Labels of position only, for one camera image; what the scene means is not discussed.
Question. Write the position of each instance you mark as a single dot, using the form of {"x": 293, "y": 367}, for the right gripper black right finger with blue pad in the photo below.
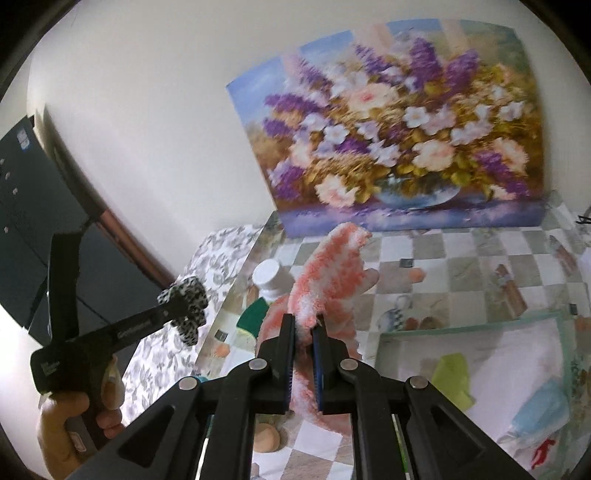
{"x": 402, "y": 429}

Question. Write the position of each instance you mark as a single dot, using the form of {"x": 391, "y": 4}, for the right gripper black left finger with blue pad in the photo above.
{"x": 203, "y": 430}

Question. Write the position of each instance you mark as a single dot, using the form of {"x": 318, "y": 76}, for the beige round sponge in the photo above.
{"x": 266, "y": 438}

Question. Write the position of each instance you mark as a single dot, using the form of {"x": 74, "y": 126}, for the black white leopard scrunchie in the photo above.
{"x": 186, "y": 301}

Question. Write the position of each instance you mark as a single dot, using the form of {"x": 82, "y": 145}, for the green yellow sponge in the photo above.
{"x": 252, "y": 318}

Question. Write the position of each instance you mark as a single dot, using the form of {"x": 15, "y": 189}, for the pink white fluffy towel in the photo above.
{"x": 333, "y": 278}

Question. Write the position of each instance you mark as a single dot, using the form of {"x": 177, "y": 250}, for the person's left hand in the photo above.
{"x": 60, "y": 455}

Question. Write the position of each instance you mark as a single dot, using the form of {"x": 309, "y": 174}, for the green cloth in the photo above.
{"x": 451, "y": 377}

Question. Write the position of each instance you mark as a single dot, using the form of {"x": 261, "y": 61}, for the white teal-rimmed tray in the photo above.
{"x": 508, "y": 362}

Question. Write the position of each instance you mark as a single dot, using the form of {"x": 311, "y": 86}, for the light blue cloth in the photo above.
{"x": 544, "y": 413}

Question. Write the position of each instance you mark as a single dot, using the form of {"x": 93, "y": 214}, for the checkered patterned tablecloth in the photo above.
{"x": 446, "y": 274}

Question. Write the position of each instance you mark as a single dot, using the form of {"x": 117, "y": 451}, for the dark cabinet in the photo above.
{"x": 36, "y": 203}

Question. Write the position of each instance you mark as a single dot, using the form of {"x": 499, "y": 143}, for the white bottle green label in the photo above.
{"x": 272, "y": 279}

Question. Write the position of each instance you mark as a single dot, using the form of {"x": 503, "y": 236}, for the floral canvas painting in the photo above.
{"x": 413, "y": 124}

